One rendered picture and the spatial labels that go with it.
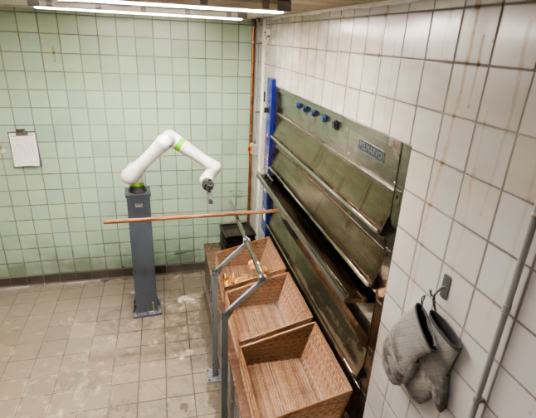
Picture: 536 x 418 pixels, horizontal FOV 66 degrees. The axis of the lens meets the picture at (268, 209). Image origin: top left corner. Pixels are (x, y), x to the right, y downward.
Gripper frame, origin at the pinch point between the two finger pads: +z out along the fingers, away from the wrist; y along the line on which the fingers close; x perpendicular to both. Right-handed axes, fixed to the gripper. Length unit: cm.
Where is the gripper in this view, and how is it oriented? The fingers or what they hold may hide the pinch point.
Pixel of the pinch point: (211, 194)
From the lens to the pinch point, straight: 314.5
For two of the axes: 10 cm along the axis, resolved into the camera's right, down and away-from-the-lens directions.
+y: -0.5, 9.2, 3.8
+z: 2.4, 3.8, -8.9
